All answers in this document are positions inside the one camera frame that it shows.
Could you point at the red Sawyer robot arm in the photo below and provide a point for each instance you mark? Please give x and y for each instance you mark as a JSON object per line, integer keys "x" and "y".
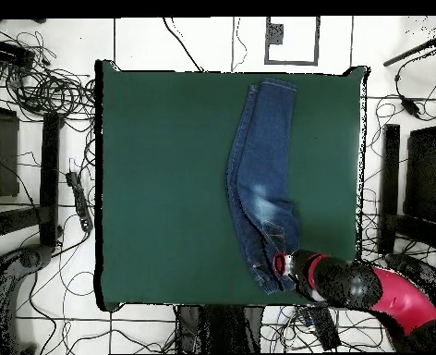
{"x": 402, "y": 299}

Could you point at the black upright stand bar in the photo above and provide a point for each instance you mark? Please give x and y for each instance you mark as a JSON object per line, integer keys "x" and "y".
{"x": 50, "y": 177}
{"x": 389, "y": 177}

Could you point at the long black power strip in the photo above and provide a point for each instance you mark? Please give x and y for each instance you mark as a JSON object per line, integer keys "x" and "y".
{"x": 79, "y": 199}

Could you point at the wide black power strip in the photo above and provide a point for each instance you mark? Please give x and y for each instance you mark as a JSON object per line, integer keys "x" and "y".
{"x": 325, "y": 329}

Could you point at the dark stand base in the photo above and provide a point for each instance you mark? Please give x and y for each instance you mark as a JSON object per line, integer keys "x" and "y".
{"x": 29, "y": 259}
{"x": 414, "y": 267}

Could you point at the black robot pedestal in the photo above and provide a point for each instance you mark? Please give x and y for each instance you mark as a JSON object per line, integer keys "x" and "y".
{"x": 221, "y": 329}

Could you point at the black flat panel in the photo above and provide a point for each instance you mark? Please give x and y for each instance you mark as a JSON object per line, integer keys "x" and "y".
{"x": 425, "y": 173}
{"x": 5, "y": 155}

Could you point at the black tripod leg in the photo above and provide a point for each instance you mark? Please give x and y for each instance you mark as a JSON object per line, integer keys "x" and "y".
{"x": 414, "y": 50}

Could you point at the blue denim jeans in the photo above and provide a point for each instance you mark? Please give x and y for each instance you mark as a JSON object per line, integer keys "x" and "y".
{"x": 258, "y": 148}

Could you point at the black power adapter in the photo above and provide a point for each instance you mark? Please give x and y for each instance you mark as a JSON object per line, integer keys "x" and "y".
{"x": 410, "y": 106}

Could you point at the dark green table cloth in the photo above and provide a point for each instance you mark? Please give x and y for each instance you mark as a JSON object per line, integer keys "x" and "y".
{"x": 159, "y": 185}

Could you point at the black box device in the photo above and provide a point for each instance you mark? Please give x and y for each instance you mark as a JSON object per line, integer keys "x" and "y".
{"x": 9, "y": 53}

